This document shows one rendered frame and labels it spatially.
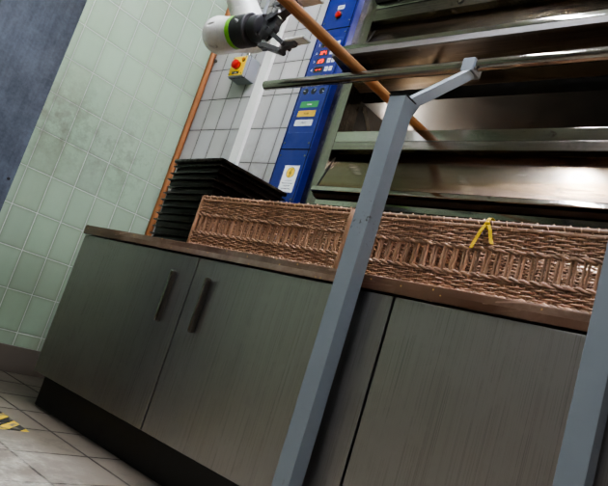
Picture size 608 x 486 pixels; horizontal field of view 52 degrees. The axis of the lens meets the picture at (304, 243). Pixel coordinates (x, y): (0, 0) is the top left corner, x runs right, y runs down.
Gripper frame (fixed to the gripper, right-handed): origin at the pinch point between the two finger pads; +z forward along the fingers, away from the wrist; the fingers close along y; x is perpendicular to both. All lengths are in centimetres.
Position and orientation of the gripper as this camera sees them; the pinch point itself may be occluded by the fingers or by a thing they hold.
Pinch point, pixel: (309, 19)
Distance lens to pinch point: 167.6
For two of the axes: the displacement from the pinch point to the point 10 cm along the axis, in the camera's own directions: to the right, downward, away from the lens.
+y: -3.0, 9.4, -1.7
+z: 7.4, 1.1, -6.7
